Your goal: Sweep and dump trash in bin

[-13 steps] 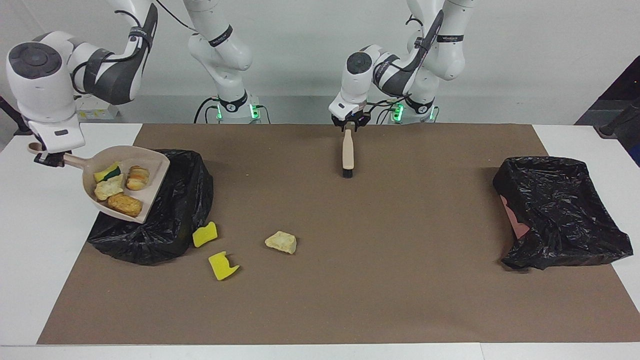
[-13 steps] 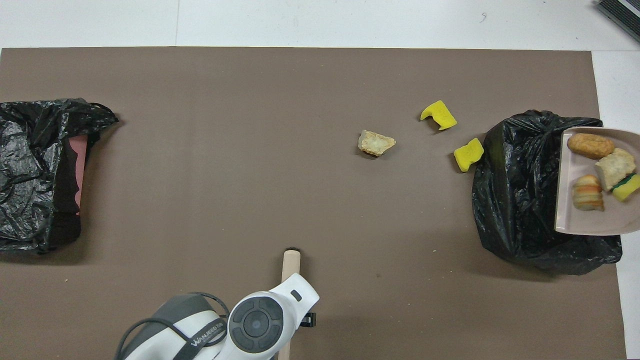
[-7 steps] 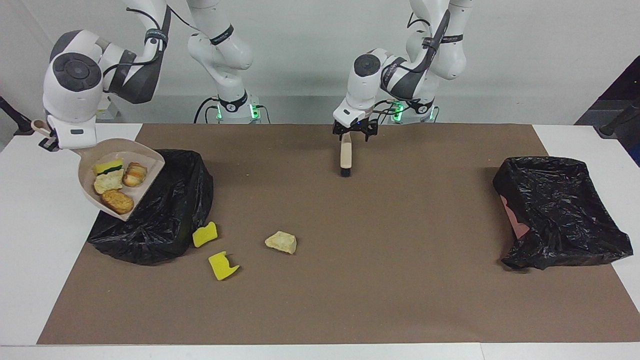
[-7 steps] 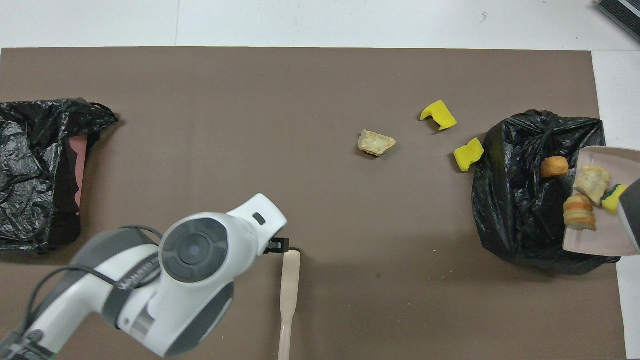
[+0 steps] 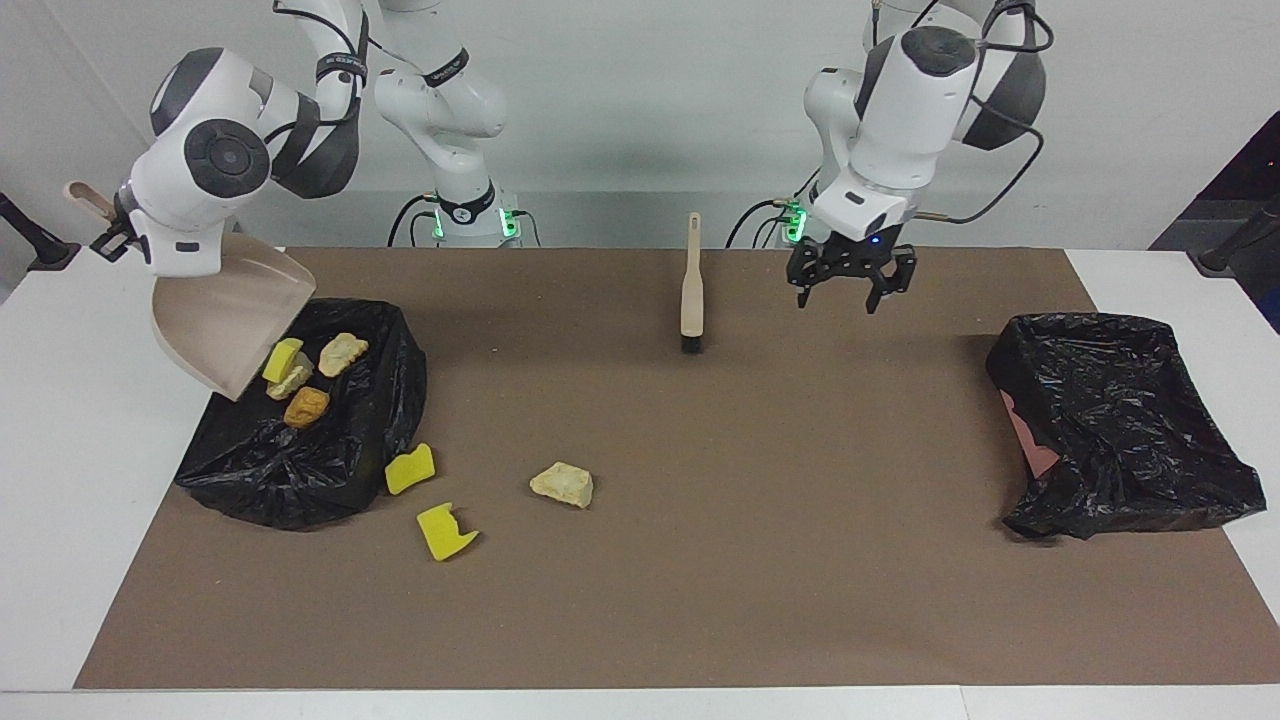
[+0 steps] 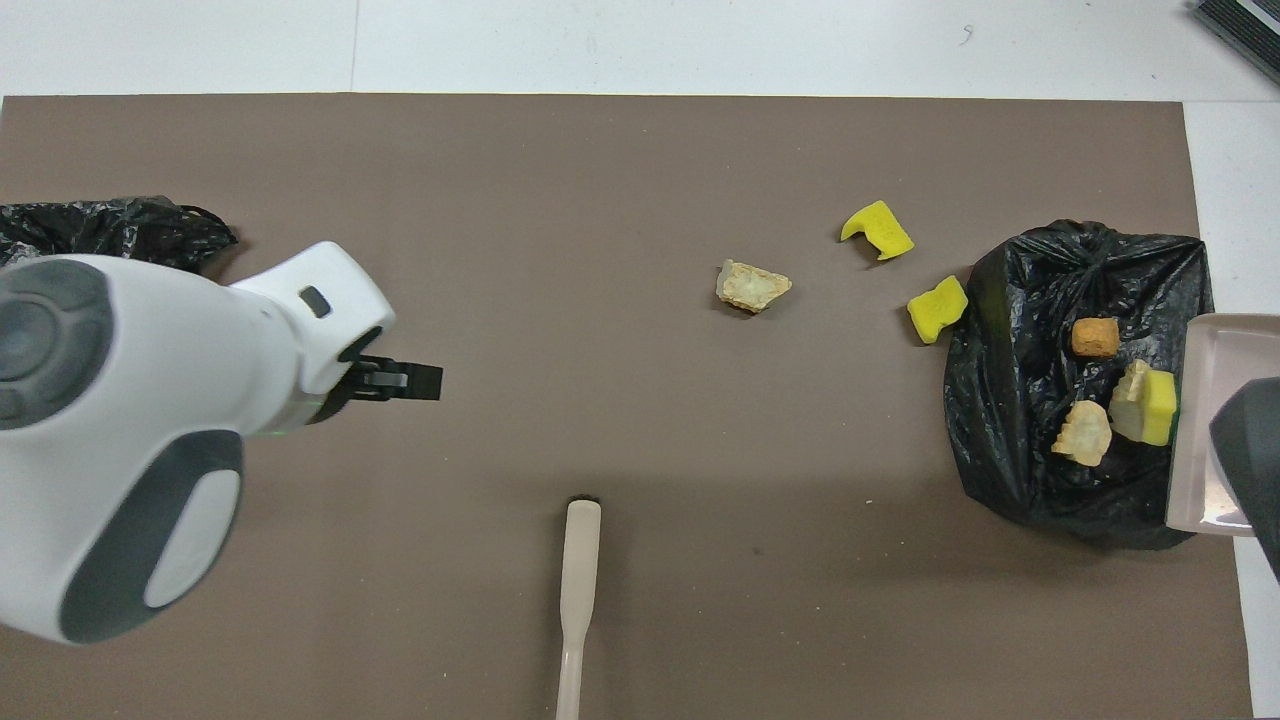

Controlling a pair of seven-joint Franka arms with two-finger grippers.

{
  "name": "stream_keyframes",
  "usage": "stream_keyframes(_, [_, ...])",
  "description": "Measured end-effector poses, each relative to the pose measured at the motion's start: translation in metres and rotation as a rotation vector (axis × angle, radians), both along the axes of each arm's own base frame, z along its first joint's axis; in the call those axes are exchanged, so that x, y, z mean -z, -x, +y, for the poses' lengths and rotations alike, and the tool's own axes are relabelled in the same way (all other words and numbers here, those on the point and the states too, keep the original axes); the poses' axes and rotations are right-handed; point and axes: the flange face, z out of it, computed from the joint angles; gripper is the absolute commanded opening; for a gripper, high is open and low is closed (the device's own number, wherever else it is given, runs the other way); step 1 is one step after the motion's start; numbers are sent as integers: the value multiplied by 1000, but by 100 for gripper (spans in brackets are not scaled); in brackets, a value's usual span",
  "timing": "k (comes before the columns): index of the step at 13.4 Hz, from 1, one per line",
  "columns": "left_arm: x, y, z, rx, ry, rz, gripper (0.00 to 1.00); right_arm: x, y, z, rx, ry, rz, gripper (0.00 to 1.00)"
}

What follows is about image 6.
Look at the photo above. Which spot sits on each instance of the orange striped bread piece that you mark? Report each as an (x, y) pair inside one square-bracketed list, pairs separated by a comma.
[(1083, 435)]

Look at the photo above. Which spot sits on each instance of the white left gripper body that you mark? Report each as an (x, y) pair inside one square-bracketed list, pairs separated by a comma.
[(310, 340)]

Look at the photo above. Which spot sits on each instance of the dark grey ribbed object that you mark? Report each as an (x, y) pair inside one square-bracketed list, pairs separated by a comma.
[(1245, 25)]

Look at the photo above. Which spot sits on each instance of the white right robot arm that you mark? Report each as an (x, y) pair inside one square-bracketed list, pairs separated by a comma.
[(1250, 450)]

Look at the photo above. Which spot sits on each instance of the blocky yellow sponge piece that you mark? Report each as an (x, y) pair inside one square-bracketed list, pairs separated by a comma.
[(938, 310)]

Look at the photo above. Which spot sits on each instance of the small yellow sponge piece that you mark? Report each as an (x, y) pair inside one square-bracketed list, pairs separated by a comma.
[(1160, 410)]

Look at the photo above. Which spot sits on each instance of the beige brush with black bristles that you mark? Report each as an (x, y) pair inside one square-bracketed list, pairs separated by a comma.
[(580, 560)]

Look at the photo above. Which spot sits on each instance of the brown cork-like bread piece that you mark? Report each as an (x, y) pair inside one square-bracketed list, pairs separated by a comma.
[(1095, 338)]

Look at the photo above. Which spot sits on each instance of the hooked yellow sponge piece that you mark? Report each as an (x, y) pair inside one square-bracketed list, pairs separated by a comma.
[(882, 230)]

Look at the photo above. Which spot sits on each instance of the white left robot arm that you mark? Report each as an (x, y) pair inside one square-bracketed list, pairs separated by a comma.
[(120, 480)]

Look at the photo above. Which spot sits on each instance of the black plastic trash bag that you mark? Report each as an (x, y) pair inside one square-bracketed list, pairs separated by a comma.
[(1010, 400), (120, 225)]

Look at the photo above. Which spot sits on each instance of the pale cream scrap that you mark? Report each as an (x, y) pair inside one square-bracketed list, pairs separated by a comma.
[(1128, 405)]

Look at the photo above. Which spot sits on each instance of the brown paper table mat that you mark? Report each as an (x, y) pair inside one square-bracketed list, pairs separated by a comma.
[(600, 200)]

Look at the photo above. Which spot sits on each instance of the beige plastic dustpan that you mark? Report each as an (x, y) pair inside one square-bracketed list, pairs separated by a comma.
[(1215, 400)]

